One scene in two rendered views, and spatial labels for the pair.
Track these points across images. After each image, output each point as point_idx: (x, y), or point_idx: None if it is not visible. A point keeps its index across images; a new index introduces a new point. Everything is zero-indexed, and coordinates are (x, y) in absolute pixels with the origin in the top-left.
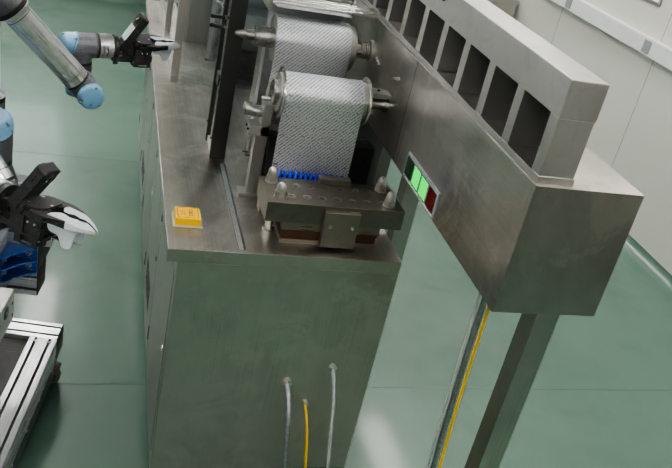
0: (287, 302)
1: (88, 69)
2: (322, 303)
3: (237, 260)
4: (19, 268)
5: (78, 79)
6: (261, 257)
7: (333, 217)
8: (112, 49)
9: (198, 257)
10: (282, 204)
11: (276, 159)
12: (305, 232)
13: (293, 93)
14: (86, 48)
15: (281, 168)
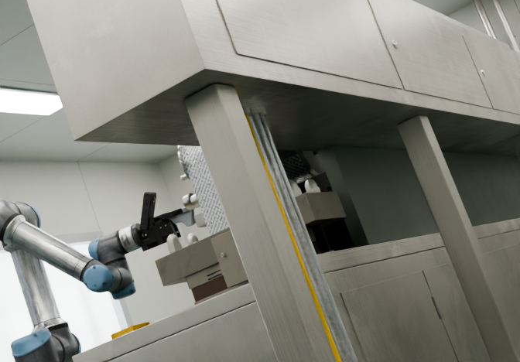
0: None
1: (118, 264)
2: (258, 360)
3: (138, 341)
4: None
5: (79, 266)
6: (158, 326)
7: (220, 240)
8: (130, 235)
9: (101, 354)
10: (169, 256)
11: (212, 231)
12: (216, 281)
13: (189, 150)
14: (107, 244)
15: None
